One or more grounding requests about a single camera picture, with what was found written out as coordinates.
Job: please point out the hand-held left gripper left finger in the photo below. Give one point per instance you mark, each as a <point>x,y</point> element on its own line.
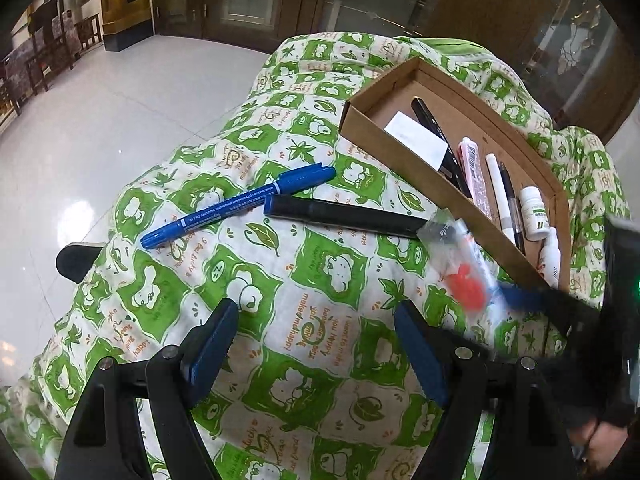
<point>210,345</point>

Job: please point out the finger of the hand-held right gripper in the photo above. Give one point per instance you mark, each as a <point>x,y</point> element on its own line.
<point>565,310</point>

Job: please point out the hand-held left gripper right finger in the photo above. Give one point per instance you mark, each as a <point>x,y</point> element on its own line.
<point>420,355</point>

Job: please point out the red screwdriver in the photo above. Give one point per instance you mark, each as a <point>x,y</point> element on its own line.
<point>465,285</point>

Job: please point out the white medicine bottle green label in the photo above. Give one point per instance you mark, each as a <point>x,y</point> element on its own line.
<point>535,210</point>

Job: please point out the clear gel pen black cap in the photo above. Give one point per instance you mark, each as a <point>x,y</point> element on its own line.
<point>512,205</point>

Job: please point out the long white pen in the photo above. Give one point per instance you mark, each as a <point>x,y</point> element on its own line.
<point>500,190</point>

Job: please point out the white charger adapter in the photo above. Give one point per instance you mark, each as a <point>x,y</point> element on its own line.
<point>415,135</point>

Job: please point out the brown cardboard box tray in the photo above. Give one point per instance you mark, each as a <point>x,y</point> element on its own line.
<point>450,105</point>

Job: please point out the black art marker yellow ends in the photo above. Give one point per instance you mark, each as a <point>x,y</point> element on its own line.
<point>427,117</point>

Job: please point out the person's right hand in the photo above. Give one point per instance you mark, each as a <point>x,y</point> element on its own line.
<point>602,440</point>

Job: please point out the small white bottle red label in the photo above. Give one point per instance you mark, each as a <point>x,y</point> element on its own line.
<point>549,255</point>

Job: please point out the green white printed blanket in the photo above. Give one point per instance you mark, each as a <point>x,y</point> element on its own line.
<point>300,310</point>

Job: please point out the blue marker pen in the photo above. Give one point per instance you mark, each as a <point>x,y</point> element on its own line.
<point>235,205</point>

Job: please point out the black object on floor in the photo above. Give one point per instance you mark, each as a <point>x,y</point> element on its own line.
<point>80,262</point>

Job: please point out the black marker blue end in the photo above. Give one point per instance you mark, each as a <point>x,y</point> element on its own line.
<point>350,215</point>

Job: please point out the white tube pink label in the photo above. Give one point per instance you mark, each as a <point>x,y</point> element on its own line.
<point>475,175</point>

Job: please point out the wooden glass cabinet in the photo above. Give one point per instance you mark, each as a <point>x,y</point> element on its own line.
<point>550,35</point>

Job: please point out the dark wooden chair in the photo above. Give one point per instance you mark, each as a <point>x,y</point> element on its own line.
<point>89,30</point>

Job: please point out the golden pillar base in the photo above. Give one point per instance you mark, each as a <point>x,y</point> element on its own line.
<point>125,5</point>

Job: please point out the wooden glass door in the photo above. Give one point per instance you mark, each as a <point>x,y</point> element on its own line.
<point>280,0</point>

